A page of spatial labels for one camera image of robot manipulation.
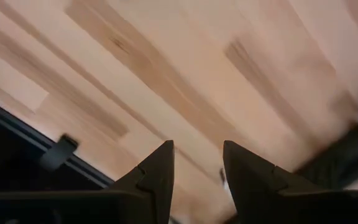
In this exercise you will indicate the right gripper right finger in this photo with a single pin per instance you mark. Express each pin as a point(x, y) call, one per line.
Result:
point(259, 196)

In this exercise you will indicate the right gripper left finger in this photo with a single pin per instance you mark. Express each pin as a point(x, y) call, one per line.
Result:
point(148, 193)

